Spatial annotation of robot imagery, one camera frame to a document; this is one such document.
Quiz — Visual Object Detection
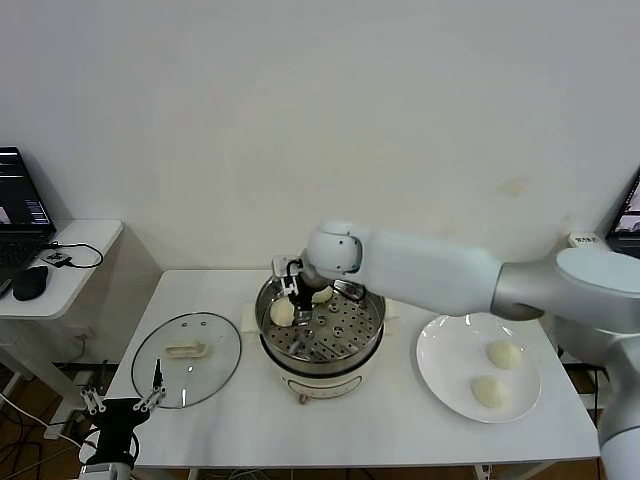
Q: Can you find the black computer mouse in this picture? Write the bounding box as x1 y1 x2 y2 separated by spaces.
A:
11 266 50 303

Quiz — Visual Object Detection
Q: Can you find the stainless steel steamer basket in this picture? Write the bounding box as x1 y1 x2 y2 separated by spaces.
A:
241 257 401 374

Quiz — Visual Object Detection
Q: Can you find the black laptop with dark screen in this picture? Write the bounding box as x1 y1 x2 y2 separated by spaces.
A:
0 146 57 284

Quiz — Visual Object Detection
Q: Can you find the black cable with adapter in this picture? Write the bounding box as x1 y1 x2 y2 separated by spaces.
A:
555 339 609 426

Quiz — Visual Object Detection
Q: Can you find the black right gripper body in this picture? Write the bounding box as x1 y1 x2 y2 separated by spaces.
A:
282 272 321 304

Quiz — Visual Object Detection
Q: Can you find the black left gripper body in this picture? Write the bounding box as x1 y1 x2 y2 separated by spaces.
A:
92 398 149 459

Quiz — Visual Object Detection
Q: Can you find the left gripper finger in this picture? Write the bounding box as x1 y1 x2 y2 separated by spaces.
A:
132 358 168 413
81 388 104 416

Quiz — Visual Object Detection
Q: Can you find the round glass lid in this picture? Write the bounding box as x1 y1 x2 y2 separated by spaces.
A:
130 312 243 410

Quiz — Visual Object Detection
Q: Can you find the black hub cable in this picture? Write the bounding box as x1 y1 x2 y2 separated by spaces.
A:
43 242 104 271

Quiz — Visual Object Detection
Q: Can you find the black laptop with pink screen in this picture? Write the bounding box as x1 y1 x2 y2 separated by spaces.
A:
607 167 640 259

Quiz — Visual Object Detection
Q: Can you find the white round plate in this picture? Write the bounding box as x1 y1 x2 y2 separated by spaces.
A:
414 312 542 425

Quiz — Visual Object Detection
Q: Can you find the white labelled box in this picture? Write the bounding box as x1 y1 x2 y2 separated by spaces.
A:
567 230 604 249

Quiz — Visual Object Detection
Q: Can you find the white side table with mouse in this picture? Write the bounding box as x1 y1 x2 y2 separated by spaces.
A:
0 219 124 431

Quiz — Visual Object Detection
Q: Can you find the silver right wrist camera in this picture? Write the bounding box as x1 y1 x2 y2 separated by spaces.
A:
271 255 305 279

